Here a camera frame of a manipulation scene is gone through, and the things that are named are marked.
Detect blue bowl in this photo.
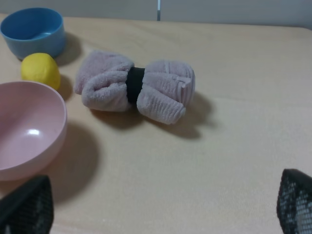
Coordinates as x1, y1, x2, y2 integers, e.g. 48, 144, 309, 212
0, 7, 66, 60

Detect pink towel with black band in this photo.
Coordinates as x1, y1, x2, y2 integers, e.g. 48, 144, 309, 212
74, 51, 195, 125

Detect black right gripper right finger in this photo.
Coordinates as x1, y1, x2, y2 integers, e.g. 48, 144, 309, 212
276, 169, 312, 234

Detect pink bowl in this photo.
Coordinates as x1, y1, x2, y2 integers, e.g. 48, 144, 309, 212
0, 81, 67, 181

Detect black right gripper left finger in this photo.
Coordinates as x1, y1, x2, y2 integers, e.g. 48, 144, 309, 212
0, 175, 54, 234

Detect yellow lemon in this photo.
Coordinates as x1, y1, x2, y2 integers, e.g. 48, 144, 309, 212
21, 53, 61, 90

